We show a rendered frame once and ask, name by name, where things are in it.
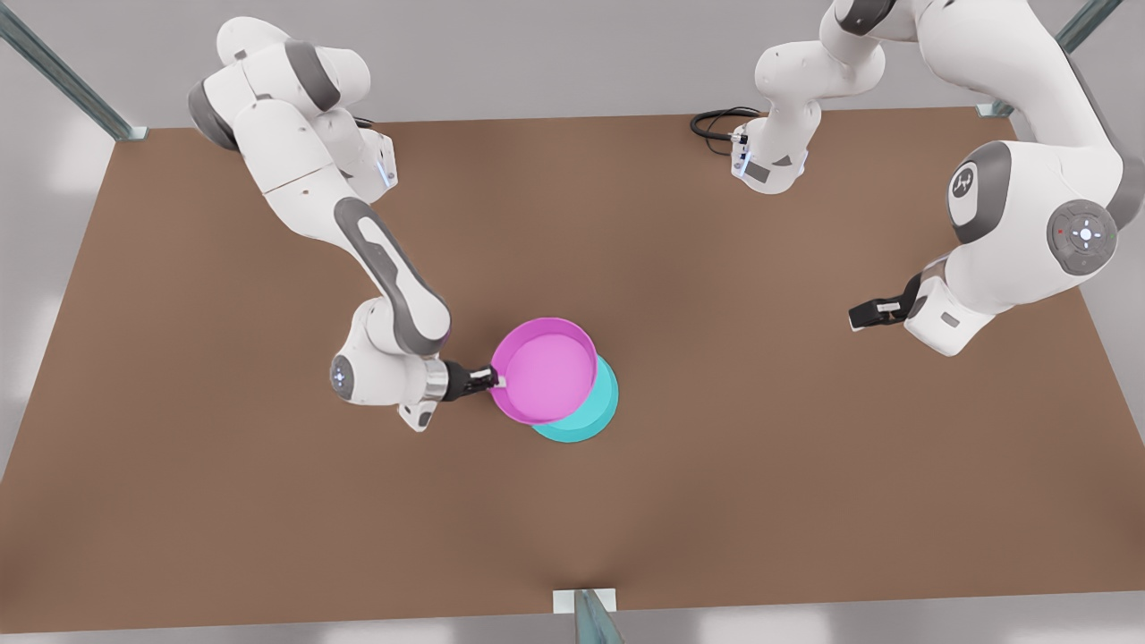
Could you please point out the pink plate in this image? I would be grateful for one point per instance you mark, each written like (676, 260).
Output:
(546, 368)

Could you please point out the blue plate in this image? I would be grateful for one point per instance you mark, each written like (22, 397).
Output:
(586, 413)

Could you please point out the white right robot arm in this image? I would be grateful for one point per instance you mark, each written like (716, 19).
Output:
(304, 179)

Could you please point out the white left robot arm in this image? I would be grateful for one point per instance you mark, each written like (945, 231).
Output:
(1011, 179)

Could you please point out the silver frame post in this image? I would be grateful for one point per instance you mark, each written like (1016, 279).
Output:
(1064, 45)
(63, 76)
(592, 617)

